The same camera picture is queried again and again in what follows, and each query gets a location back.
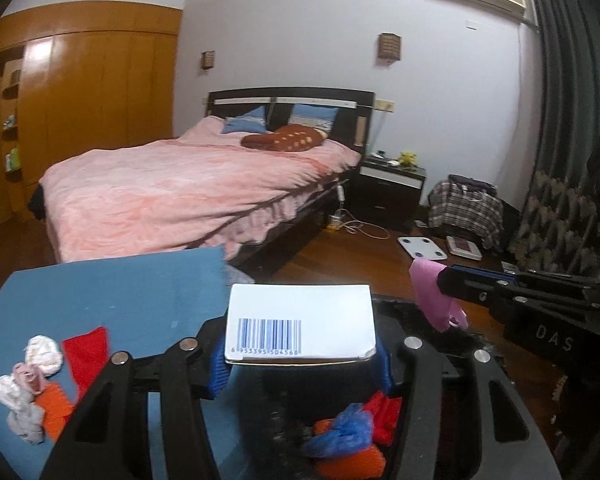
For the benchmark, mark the beige wall socket panel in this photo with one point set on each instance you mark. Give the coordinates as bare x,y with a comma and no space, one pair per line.
385,105

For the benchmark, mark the dark purple garment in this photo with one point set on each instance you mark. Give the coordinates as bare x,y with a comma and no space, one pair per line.
467,182

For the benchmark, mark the brown dotted pillow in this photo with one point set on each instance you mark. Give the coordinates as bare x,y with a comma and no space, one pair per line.
285,141

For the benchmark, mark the pink cloth piece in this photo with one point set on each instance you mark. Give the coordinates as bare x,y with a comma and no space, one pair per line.
430,290

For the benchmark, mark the red glove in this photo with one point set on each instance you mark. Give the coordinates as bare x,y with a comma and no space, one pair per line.
385,415

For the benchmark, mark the plaid bag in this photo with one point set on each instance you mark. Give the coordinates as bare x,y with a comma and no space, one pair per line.
460,210

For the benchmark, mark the pink tissue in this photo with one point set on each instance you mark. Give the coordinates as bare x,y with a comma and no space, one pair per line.
27,377

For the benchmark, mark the white bathroom scale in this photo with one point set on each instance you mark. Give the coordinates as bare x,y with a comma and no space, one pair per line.
422,248

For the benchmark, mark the small white box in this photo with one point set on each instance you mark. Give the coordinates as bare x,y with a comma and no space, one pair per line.
509,266

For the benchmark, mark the black bag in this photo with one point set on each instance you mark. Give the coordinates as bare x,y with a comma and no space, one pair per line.
510,220

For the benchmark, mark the dark nightstand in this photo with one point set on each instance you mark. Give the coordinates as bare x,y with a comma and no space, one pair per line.
385,195

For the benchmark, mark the dark wooden bed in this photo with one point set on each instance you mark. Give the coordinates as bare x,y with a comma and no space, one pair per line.
345,125

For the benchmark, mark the black trash bin with bag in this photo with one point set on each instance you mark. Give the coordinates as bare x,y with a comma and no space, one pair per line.
280,420

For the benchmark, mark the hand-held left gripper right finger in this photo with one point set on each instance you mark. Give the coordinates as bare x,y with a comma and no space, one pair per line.
384,367

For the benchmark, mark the patterned dark curtain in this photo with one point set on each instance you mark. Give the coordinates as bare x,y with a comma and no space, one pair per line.
565,110

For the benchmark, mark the blue table cloth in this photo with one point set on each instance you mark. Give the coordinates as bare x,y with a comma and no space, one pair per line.
130,300

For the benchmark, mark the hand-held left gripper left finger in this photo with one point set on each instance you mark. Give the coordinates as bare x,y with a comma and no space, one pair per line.
217,372

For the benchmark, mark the grey quilted cloth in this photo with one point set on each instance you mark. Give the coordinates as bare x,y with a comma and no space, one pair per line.
237,275

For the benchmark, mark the white cardboard box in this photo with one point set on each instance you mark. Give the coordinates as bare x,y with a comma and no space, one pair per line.
300,310

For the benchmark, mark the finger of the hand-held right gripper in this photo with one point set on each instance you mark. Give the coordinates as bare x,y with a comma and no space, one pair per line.
470,287
485,270

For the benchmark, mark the pink blanket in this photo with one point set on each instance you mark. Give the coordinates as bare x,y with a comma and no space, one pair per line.
155,195

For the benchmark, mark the white and red scale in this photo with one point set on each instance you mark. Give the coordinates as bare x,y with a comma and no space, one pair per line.
464,247

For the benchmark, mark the red cloth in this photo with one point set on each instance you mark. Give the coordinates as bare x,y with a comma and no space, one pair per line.
85,360

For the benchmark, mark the orange mesh cloth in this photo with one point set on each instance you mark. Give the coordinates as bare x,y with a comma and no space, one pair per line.
55,410
352,465

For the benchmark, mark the blue pillow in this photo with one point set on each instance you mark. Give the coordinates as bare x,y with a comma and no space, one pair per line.
245,122
312,115

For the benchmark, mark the wooden wall lamp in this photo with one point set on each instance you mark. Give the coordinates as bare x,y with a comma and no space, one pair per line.
390,47
208,60

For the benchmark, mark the wooden wardrobe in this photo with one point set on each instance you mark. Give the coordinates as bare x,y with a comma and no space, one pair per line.
105,85

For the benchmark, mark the yellow plush toy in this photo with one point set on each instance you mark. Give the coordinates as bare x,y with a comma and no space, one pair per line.
407,159

